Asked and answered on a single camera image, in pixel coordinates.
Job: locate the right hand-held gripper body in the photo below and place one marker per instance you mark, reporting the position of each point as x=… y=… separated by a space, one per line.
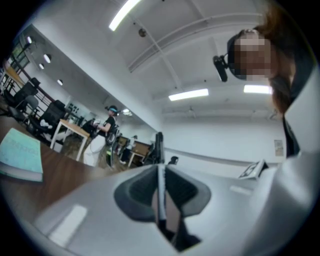
x=252 y=170

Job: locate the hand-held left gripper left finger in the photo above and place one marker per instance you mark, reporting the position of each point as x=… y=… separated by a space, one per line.
x=100 y=212

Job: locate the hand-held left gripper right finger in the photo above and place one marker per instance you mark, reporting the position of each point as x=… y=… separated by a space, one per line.
x=225 y=207

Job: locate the person's navy shirt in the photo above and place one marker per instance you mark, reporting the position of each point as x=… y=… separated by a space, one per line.
x=291 y=136

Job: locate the wooden desk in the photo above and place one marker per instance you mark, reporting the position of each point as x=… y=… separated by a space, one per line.
x=141 y=147

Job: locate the long ceiling light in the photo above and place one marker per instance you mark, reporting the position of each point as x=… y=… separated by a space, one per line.
x=125 y=13
x=188 y=94
x=257 y=89

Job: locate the light wood white-legged table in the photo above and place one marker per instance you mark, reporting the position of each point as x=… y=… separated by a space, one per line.
x=72 y=127

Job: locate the teal book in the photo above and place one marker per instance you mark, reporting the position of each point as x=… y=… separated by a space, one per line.
x=21 y=155

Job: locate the black office chair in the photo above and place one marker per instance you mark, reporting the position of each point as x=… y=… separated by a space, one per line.
x=20 y=91
x=53 y=112

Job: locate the person's face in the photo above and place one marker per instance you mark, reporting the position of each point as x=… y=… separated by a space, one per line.
x=255 y=57

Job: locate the grey office chair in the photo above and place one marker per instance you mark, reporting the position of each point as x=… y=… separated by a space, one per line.
x=27 y=105

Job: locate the round pendant lamp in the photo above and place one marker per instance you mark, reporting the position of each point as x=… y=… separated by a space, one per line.
x=29 y=39
x=41 y=66
x=47 y=58
x=60 y=82

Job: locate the round ceiling sensor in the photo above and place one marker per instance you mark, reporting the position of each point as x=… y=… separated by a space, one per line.
x=142 y=32

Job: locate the wall poster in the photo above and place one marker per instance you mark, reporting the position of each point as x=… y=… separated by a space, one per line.
x=278 y=147

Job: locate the black head camera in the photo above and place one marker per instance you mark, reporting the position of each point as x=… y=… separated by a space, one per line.
x=221 y=68

